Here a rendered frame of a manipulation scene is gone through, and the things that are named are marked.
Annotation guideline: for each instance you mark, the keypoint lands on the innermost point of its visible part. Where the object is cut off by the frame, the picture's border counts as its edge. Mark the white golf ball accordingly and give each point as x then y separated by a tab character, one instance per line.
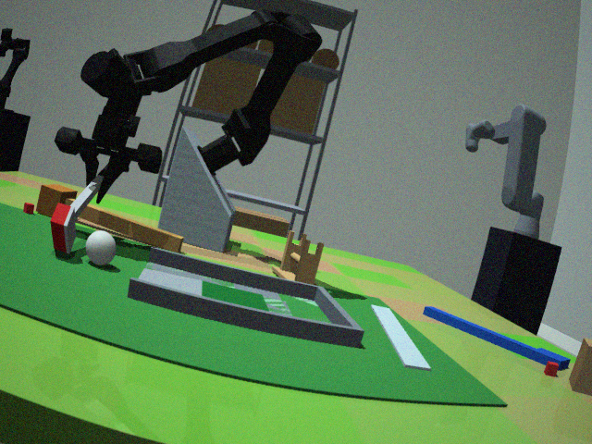
101	247

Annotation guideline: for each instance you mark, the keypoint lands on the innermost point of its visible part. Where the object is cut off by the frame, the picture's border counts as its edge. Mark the dark green flat mat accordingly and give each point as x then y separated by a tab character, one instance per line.
69	291

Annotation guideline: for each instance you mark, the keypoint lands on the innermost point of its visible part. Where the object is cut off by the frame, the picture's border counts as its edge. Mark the pale blue flat bar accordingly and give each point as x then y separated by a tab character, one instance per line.
403	345

